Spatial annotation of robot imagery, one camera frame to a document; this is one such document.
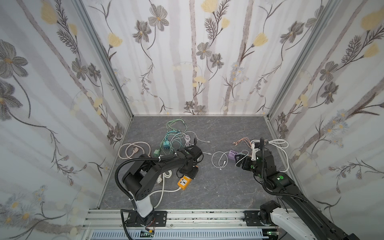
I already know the white cord of purple strip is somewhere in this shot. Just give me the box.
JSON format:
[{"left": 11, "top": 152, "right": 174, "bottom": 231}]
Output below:
[{"left": 250, "top": 138, "right": 290, "bottom": 173}]

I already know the light green USB charger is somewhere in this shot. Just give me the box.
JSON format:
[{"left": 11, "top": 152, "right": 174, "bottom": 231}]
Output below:
[{"left": 153, "top": 149, "right": 160, "bottom": 158}]

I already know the orange power strip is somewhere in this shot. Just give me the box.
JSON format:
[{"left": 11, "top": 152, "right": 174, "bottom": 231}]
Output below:
[{"left": 178, "top": 176, "right": 192, "bottom": 191}]

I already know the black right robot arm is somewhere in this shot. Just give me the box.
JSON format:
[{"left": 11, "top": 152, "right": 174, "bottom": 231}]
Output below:
[{"left": 236, "top": 138, "right": 358, "bottom": 240}]

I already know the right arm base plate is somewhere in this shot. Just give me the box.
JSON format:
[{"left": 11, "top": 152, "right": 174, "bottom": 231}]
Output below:
[{"left": 244, "top": 208, "right": 283, "bottom": 227}]

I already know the thin white cable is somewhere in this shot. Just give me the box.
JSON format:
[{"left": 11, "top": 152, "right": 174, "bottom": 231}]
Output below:
[{"left": 182, "top": 131, "right": 250, "bottom": 170}]

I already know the pink charging cable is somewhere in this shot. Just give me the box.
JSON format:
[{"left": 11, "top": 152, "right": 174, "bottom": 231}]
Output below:
[{"left": 232, "top": 137, "right": 253, "bottom": 148}]

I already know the purple power strip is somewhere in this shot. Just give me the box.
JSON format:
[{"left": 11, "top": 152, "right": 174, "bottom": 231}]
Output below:
[{"left": 228, "top": 150, "right": 243, "bottom": 162}]

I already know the beige power cord with plug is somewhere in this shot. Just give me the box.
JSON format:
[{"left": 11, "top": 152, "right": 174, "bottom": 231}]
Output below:
[{"left": 117, "top": 141, "right": 151, "bottom": 160}]

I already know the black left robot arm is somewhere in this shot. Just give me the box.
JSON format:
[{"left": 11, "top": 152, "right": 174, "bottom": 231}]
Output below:
[{"left": 114, "top": 145, "right": 204, "bottom": 221}]

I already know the teal charging cable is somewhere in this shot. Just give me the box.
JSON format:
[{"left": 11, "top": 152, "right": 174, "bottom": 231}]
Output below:
[{"left": 158, "top": 130, "right": 187, "bottom": 151}]

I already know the white cord of orange strip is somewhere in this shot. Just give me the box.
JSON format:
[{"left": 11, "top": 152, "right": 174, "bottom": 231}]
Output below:
[{"left": 148, "top": 169, "right": 182, "bottom": 209}]

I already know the aluminium rail frame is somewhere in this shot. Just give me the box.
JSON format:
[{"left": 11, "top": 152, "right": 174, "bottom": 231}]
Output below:
[{"left": 78, "top": 209, "right": 293, "bottom": 240}]

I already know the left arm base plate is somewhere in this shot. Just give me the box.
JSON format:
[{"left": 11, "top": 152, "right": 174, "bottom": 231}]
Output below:
[{"left": 125, "top": 211, "right": 168, "bottom": 228}]

